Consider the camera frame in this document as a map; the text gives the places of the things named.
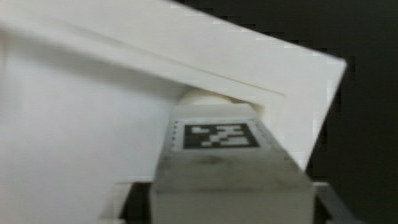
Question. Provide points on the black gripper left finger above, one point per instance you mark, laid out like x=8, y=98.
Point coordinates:
x=131, y=211

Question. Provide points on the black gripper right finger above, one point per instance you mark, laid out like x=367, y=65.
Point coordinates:
x=332, y=211

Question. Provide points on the white table leg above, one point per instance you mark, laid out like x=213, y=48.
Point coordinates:
x=228, y=179

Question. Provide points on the white square tabletop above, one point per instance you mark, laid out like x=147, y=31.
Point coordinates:
x=85, y=112

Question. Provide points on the white L-shaped obstacle fence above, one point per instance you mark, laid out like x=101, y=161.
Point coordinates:
x=156, y=36

